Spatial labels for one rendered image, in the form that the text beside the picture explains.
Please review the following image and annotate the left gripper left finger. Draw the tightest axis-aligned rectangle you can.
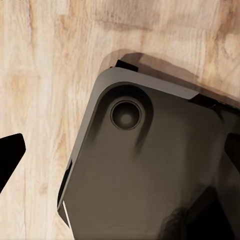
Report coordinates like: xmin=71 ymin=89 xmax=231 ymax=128
xmin=0 ymin=133 xmax=26 ymax=193

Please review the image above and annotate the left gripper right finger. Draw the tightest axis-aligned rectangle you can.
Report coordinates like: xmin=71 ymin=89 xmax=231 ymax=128
xmin=224 ymin=133 xmax=240 ymax=173

